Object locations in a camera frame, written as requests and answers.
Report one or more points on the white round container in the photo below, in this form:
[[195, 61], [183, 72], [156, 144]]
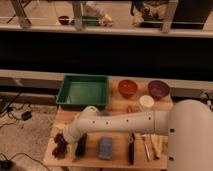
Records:
[[146, 102]]

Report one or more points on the black remote control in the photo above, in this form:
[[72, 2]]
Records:
[[81, 147]]

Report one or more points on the blue sponge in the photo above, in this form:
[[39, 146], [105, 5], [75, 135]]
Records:
[[105, 148]]

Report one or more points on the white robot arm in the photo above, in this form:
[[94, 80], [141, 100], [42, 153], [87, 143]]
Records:
[[188, 125]]

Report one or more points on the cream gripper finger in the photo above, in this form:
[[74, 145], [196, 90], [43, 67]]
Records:
[[60, 126], [71, 150]]

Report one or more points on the green plastic tray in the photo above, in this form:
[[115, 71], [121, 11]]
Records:
[[79, 91]]

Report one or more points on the dark red grape bunch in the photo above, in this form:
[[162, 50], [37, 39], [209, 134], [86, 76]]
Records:
[[61, 146]]

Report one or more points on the black power adapter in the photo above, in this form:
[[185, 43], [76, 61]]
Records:
[[26, 115]]

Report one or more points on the metal fork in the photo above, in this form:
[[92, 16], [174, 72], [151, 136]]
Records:
[[146, 148]]

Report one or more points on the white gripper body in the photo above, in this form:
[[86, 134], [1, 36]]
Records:
[[71, 133]]

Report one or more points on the black handled knife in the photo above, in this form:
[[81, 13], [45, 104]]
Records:
[[131, 149]]

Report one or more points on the red bowl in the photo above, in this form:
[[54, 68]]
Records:
[[127, 88]]

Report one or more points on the purple bowl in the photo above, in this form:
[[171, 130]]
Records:
[[158, 89]]

